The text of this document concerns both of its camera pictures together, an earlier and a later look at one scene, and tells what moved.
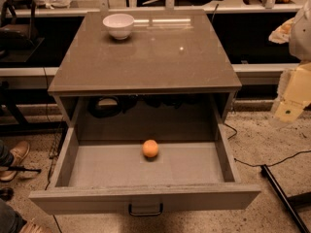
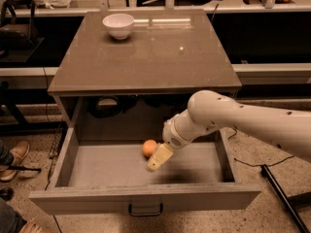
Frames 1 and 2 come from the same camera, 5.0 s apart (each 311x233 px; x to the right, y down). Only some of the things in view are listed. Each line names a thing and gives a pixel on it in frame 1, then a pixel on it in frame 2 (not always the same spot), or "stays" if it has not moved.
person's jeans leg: (11, 220) stays
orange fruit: (150, 149) stays
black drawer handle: (145, 214) stays
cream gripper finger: (293, 91) → (177, 131)
